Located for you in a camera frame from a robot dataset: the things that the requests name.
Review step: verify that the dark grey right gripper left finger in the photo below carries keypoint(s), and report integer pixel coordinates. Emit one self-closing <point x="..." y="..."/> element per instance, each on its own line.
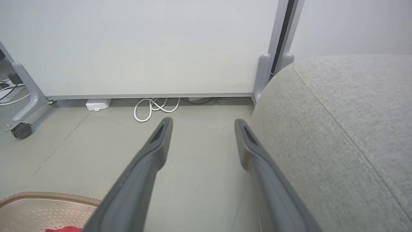
<point x="135" y="183"/>

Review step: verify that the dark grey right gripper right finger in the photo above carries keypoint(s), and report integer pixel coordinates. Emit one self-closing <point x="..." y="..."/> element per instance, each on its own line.
<point x="273" y="193"/>

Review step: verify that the red and white garment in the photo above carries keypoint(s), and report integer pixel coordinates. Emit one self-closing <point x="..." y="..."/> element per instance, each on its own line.
<point x="64" y="229"/>

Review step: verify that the beige plastic laundry basket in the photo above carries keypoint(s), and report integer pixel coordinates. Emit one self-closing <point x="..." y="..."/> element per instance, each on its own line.
<point x="38" y="212"/>

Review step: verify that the small white plastic box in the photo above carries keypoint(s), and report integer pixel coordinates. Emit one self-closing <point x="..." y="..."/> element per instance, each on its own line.
<point x="96" y="104"/>

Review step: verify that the grey partition leg with caster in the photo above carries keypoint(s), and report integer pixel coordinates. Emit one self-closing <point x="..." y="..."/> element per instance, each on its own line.
<point x="32" y="96"/>

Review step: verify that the wide white partition panel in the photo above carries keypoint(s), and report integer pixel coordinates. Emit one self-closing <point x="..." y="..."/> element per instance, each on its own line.
<point x="145" y="48"/>

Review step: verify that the black power adapter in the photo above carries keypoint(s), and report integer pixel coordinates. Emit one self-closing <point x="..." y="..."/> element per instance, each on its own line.
<point x="14" y="78"/>

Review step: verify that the narrow white partition panel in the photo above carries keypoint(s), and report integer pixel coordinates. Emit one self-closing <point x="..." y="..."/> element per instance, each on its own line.
<point x="354" y="25"/>

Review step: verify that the grey partition foot post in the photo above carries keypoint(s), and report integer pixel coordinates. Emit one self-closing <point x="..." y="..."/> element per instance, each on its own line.
<point x="286" y="59"/>
<point x="262" y="74"/>

